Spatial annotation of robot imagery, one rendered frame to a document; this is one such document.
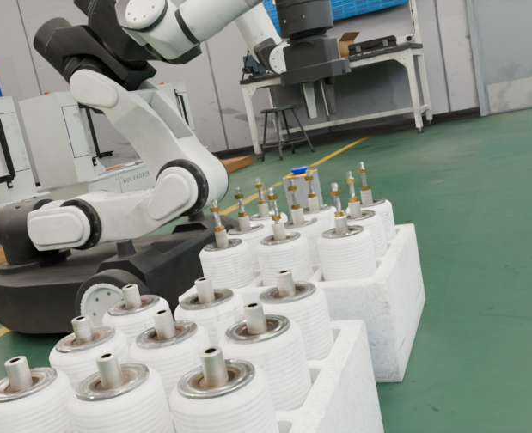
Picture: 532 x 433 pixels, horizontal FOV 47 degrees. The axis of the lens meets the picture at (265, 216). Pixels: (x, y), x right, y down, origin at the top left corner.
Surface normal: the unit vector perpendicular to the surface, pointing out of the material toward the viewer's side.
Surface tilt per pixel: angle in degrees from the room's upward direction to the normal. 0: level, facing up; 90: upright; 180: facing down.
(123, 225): 90
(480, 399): 0
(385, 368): 90
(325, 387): 0
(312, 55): 90
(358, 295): 90
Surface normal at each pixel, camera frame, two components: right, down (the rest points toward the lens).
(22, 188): 0.91, -0.11
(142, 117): -0.14, 0.58
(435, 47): -0.38, 0.24
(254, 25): -0.07, 0.34
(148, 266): 0.51, -0.75
